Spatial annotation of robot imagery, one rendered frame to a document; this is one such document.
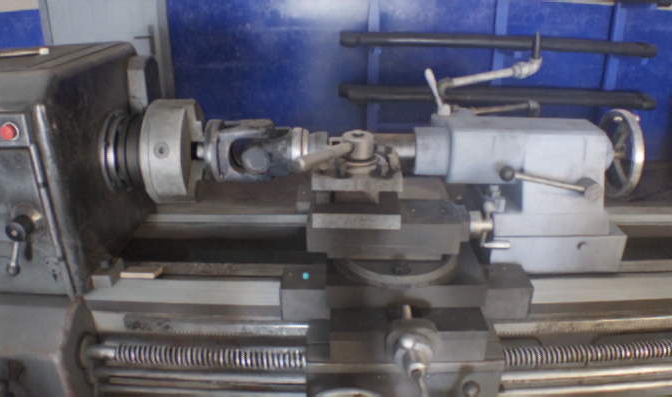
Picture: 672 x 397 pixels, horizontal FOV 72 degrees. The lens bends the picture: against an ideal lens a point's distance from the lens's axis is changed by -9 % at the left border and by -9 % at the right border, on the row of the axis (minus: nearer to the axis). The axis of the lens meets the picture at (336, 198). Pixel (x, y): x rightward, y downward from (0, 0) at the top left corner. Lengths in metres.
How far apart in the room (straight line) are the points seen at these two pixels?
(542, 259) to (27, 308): 1.18
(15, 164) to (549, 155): 1.14
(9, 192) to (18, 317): 0.29
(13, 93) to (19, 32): 3.88
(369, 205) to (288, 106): 3.35
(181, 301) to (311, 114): 3.28
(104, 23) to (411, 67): 2.54
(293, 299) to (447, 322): 0.32
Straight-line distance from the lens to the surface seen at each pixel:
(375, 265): 1.01
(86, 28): 4.62
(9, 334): 1.27
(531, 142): 1.20
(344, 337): 0.97
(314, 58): 4.20
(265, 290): 1.14
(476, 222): 1.05
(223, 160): 1.20
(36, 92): 1.08
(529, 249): 1.23
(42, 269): 1.24
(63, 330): 1.21
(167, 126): 1.16
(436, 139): 1.18
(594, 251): 1.30
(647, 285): 1.33
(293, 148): 1.16
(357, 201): 0.98
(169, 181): 1.17
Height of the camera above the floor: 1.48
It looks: 24 degrees down
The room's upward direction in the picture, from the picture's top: straight up
